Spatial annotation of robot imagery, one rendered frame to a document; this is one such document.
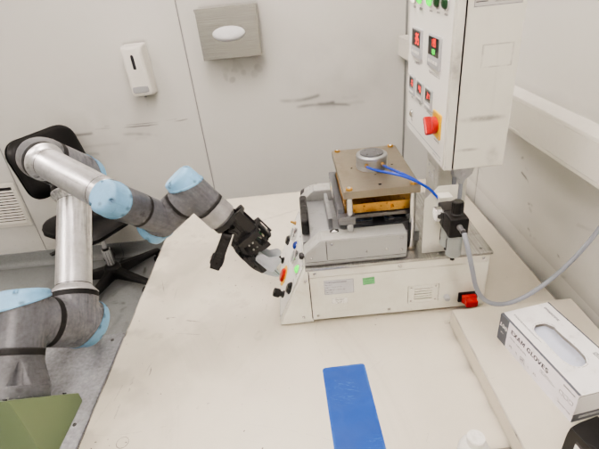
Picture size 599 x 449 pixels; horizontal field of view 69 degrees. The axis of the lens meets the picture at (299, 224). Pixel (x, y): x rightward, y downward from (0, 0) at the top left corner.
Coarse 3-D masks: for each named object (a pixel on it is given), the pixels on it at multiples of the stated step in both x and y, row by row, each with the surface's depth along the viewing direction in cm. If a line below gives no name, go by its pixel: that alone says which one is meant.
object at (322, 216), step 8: (320, 200) 128; (328, 200) 119; (312, 208) 125; (320, 208) 124; (328, 208) 115; (312, 216) 121; (320, 216) 120; (328, 216) 112; (336, 216) 119; (312, 224) 117; (320, 224) 116; (328, 224) 113; (336, 224) 116; (312, 232) 114; (416, 232) 110; (304, 240) 111; (416, 240) 111
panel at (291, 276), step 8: (296, 216) 136; (296, 224) 132; (296, 240) 126; (288, 248) 134; (296, 248) 122; (288, 256) 131; (280, 264) 139; (288, 264) 127; (296, 264) 117; (280, 272) 136; (288, 272) 124; (288, 280) 121; (296, 280) 112; (280, 288) 129; (288, 296) 115; (280, 304) 122; (280, 312) 119
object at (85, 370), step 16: (112, 336) 119; (48, 352) 116; (64, 352) 115; (80, 352) 114; (96, 352) 114; (112, 352) 113; (48, 368) 111; (64, 368) 110; (80, 368) 110; (96, 368) 109; (64, 384) 106; (80, 384) 105; (96, 384) 105; (96, 400) 101; (80, 416) 97; (80, 432) 94; (64, 448) 91
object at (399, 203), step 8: (336, 176) 122; (344, 200) 108; (360, 200) 107; (368, 200) 107; (376, 200) 106; (384, 200) 106; (392, 200) 106; (400, 200) 106; (408, 200) 106; (344, 208) 107; (360, 208) 107; (368, 208) 107; (376, 208) 107; (384, 208) 107; (392, 208) 105; (400, 208) 107; (408, 208) 107; (360, 216) 108; (368, 216) 108
